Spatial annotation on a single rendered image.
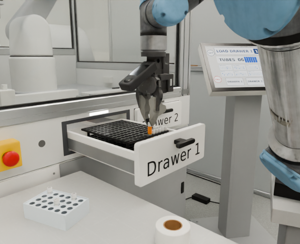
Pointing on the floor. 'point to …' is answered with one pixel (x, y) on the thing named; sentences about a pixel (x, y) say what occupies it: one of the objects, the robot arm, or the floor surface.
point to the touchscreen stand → (239, 174)
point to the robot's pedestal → (291, 218)
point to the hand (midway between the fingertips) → (148, 121)
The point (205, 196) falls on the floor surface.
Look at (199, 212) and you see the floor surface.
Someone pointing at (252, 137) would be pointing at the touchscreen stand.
